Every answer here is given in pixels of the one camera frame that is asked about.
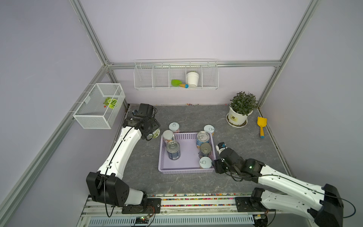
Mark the yellow corn can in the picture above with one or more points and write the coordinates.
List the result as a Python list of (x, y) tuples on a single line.
[(209, 128), (205, 163)]

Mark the green toy in basket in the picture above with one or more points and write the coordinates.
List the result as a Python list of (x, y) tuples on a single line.
[(110, 103)]

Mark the green labelled white-lid can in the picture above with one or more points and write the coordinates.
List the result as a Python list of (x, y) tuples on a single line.
[(154, 135)]

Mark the pink labelled white-lid can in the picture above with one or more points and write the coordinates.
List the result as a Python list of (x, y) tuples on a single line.
[(174, 127)]

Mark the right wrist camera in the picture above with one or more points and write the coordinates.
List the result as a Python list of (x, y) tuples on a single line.
[(220, 147)]

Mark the white plant pot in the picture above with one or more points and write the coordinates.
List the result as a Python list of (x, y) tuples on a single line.
[(236, 118)]

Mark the dark labelled tin can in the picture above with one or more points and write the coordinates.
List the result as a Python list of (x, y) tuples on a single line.
[(205, 150)]

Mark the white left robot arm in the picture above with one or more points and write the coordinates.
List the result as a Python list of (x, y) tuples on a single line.
[(106, 186)]

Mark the yellow toy shovel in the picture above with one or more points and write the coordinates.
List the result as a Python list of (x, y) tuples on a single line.
[(262, 123)]

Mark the green potted plant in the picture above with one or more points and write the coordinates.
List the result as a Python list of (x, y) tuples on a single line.
[(243, 103)]

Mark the purple plastic basket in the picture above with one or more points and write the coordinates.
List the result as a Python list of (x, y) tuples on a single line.
[(188, 162)]

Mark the dark blue tin can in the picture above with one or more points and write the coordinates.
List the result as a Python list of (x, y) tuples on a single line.
[(173, 150)]

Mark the green toy scoop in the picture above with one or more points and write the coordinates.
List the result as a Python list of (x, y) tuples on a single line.
[(179, 83)]

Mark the small white empty pot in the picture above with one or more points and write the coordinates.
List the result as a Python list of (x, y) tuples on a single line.
[(192, 79)]

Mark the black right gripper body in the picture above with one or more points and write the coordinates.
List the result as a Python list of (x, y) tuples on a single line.
[(220, 167)]

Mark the white wire side basket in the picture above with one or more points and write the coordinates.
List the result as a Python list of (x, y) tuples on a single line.
[(91, 113)]

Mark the blue Progresso soup can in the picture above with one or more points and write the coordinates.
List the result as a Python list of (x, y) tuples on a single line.
[(202, 137)]

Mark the white pot saucer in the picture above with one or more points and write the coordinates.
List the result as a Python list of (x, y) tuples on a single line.
[(236, 126)]

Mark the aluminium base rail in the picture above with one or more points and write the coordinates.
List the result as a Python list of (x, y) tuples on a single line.
[(188, 210)]

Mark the tall can with plastic lid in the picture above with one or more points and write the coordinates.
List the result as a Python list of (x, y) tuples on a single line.
[(168, 136)]

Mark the white wire wall shelf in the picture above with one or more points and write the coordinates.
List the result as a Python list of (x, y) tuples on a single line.
[(154, 75)]

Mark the aluminium frame corner post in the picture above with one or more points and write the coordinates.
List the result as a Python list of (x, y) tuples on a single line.
[(307, 16)]

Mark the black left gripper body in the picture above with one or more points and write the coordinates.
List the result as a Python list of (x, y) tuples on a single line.
[(153, 125)]

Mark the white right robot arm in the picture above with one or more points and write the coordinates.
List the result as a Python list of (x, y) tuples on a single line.
[(320, 204)]

